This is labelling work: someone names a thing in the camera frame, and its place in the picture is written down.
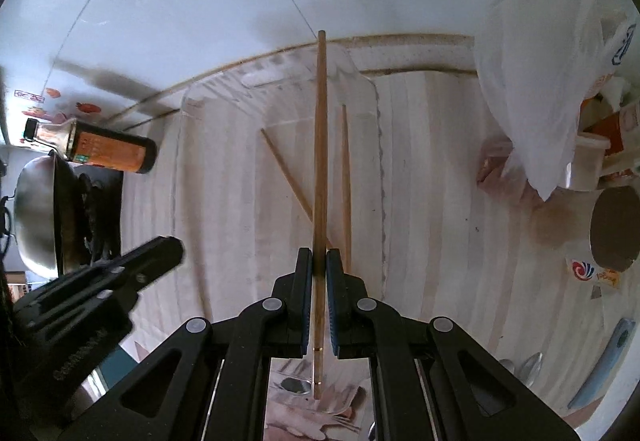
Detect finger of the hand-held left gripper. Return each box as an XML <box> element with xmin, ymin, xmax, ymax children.
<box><xmin>57</xmin><ymin>236</ymin><xmax>186</xmax><ymax>318</ymax></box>

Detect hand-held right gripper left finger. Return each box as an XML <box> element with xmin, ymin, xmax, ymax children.
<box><xmin>57</xmin><ymin>247</ymin><xmax>314</xmax><ymax>441</ymax></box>

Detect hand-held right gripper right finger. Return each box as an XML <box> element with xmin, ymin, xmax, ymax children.
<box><xmin>325</xmin><ymin>248</ymin><xmax>583</xmax><ymax>441</ymax></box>

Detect clear plastic tray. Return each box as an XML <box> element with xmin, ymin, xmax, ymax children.
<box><xmin>170</xmin><ymin>44</ymin><xmax>388</xmax><ymax>322</ymax></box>

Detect wooden chopstick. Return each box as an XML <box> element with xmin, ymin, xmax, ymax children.
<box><xmin>260</xmin><ymin>128</ymin><xmax>333</xmax><ymax>249</ymax></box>
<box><xmin>310</xmin><ymin>30</ymin><xmax>329</xmax><ymax>400</ymax></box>

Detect black gas stove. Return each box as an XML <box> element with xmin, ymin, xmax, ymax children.
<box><xmin>75</xmin><ymin>168</ymin><xmax>125</xmax><ymax>267</ymax></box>

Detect black wok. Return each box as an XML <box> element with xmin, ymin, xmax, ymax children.
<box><xmin>50</xmin><ymin>151</ymin><xmax>87</xmax><ymax>272</ymax></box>

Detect brown sauce bottle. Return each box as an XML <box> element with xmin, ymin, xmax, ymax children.
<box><xmin>22</xmin><ymin>117</ymin><xmax>158</xmax><ymax>175</ymax></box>

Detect steel wok lid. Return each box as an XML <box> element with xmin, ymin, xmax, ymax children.
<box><xmin>12</xmin><ymin>152</ymin><xmax>63</xmax><ymax>279</ymax></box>

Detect small brown packet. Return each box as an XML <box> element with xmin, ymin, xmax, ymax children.
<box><xmin>475</xmin><ymin>138</ymin><xmax>531</xmax><ymax>199</ymax></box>

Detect white seasoning packet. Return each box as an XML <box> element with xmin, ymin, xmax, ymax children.
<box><xmin>570</xmin><ymin>257</ymin><xmax>621</xmax><ymax>289</ymax></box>

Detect blue plastic object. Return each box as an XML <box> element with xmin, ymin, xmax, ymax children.
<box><xmin>567</xmin><ymin>318</ymin><xmax>632</xmax><ymax>411</ymax></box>

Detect white plastic bag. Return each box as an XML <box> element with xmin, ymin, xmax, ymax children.
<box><xmin>472</xmin><ymin>0</ymin><xmax>633</xmax><ymax>202</ymax></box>

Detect brown lidded jar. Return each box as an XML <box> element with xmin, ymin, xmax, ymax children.
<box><xmin>589</xmin><ymin>186</ymin><xmax>640</xmax><ymax>272</ymax></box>

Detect orange white food packet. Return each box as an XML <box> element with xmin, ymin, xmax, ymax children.
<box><xmin>582</xmin><ymin>101</ymin><xmax>640</xmax><ymax>157</ymax></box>

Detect colourful wall stickers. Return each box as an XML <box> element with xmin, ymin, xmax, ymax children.
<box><xmin>14</xmin><ymin>88</ymin><xmax>101</xmax><ymax>142</ymax></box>

